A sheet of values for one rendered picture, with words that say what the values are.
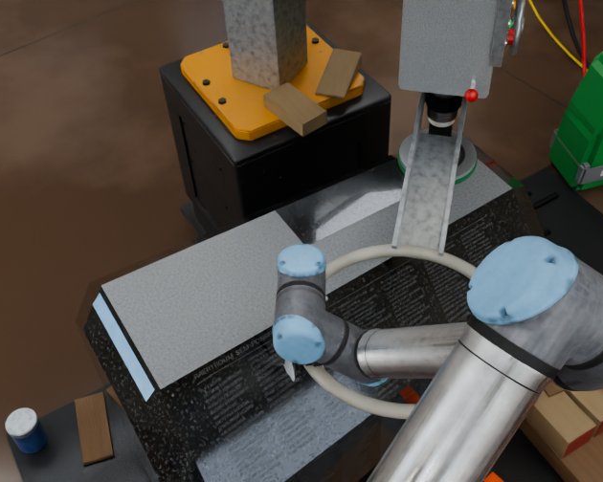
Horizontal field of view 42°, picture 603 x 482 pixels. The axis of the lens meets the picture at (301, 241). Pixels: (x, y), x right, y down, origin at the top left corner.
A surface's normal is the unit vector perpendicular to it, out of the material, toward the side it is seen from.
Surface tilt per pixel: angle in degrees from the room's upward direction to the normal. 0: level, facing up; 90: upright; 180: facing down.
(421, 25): 90
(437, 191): 16
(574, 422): 0
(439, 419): 39
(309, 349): 83
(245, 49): 90
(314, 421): 45
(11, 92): 0
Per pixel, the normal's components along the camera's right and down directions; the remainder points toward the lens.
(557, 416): -0.04, -0.66
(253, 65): -0.49, 0.66
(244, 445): 0.36, -0.04
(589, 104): -0.93, 0.02
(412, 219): -0.11, -0.44
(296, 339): -0.11, 0.66
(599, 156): 0.27, 0.71
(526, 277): -0.73, -0.55
